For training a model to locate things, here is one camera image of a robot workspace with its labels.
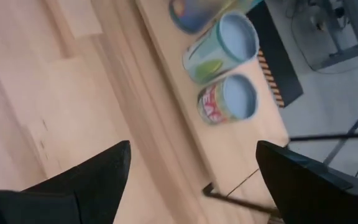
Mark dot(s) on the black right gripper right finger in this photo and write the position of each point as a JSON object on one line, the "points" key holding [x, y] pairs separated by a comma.
{"points": [[309, 196]]}

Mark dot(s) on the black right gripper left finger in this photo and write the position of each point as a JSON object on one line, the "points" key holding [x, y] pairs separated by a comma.
{"points": [[82, 193]]}

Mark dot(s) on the green peas label can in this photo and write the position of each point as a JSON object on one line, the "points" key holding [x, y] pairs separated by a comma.
{"points": [[239, 96]]}

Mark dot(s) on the tall vegetables label can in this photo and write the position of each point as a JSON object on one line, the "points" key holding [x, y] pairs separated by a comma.
{"points": [[210, 56]]}

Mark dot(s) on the tall peaches label can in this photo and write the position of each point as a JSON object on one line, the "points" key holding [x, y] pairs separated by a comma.
{"points": [[194, 15]]}

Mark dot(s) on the black mat with hazard stripes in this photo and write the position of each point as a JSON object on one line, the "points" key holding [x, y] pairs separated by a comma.
{"points": [[278, 56]]}

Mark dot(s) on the grey metal stand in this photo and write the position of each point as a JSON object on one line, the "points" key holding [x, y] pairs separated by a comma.
{"points": [[357, 25]]}

